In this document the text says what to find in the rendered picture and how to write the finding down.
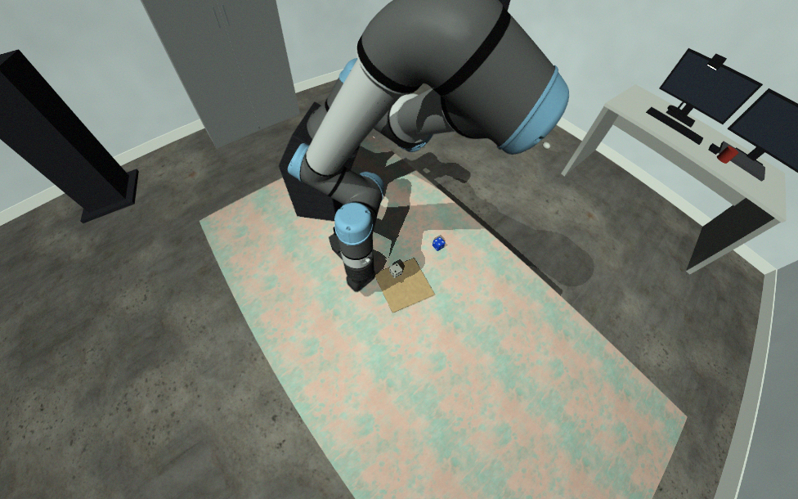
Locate tan square mat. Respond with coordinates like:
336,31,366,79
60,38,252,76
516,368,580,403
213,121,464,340
375,258,435,313

